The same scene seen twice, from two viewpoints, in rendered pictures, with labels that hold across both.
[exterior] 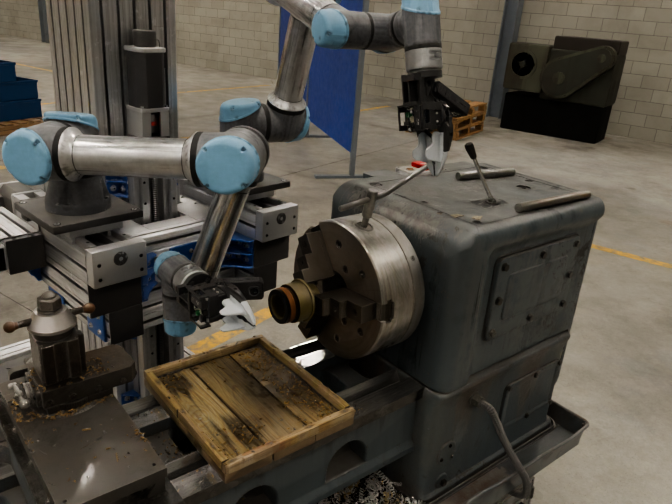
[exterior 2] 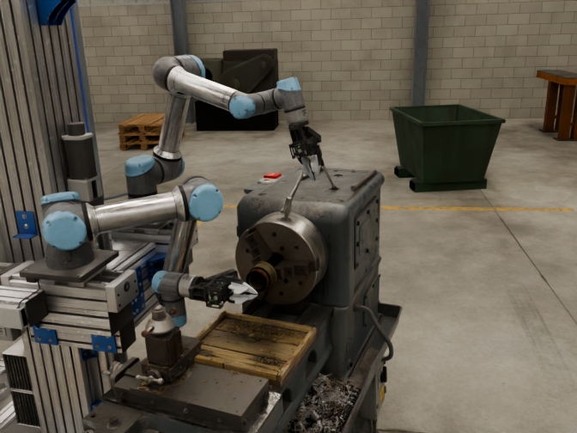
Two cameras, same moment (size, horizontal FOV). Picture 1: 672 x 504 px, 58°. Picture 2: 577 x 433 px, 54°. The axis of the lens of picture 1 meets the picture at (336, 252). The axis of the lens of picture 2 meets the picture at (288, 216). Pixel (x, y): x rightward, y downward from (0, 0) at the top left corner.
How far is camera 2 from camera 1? 0.90 m
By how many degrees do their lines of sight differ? 25
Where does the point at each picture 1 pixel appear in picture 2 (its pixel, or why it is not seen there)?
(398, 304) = (320, 259)
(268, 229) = not seen: hidden behind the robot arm
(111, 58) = (54, 148)
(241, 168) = (218, 202)
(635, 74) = (286, 71)
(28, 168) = (69, 238)
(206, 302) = (221, 290)
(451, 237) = (334, 213)
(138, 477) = (259, 388)
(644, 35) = (285, 42)
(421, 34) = (296, 102)
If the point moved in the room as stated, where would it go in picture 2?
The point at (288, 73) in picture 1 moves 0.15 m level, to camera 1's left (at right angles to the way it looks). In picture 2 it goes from (172, 133) to (134, 137)
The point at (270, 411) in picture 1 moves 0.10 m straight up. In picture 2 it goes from (270, 346) to (269, 319)
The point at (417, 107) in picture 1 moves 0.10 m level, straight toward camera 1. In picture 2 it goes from (303, 143) to (315, 149)
